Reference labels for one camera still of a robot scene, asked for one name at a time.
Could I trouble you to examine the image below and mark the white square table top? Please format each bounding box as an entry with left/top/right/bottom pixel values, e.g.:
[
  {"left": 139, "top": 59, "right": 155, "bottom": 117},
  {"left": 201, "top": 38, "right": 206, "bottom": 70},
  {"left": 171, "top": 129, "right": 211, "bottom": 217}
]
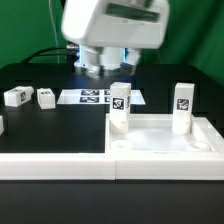
[{"left": 105, "top": 114, "right": 224, "bottom": 155}]

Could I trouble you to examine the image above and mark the black cable bundle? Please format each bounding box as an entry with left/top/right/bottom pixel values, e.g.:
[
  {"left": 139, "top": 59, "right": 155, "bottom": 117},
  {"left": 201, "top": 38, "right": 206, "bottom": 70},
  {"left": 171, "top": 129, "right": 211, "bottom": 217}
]
[{"left": 21, "top": 43, "right": 81, "bottom": 66}]

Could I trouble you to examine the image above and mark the white left fence piece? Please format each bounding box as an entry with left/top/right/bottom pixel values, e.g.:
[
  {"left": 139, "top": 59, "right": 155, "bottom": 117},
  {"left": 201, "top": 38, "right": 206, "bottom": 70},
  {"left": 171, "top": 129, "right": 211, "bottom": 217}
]
[{"left": 0, "top": 115, "right": 4, "bottom": 136}]

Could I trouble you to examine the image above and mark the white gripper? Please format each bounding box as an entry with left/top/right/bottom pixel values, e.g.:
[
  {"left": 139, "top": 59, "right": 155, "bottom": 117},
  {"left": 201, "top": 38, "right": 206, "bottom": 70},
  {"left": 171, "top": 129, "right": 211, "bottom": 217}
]
[{"left": 61, "top": 0, "right": 170, "bottom": 49}]

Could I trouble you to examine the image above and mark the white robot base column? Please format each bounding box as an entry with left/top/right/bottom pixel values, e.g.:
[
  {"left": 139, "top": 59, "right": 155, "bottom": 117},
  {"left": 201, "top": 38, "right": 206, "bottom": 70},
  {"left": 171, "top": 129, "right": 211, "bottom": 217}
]
[{"left": 74, "top": 46, "right": 141, "bottom": 78}]

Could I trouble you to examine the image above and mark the white marker base plate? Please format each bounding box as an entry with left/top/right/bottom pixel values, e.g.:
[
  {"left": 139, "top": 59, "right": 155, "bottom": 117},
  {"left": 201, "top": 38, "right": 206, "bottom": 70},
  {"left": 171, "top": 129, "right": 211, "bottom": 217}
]
[{"left": 57, "top": 88, "right": 146, "bottom": 106}]

